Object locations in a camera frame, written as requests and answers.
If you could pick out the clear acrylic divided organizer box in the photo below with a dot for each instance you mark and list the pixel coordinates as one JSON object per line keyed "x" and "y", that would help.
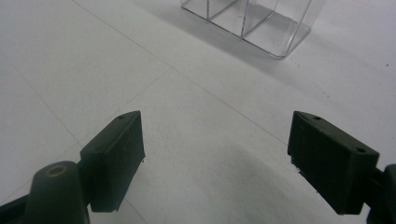
{"x": 249, "y": 21}

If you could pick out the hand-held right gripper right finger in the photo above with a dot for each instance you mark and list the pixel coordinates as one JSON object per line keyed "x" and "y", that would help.
{"x": 333, "y": 165}

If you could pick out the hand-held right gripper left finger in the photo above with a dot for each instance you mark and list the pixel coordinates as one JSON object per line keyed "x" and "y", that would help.
{"x": 112, "y": 165}

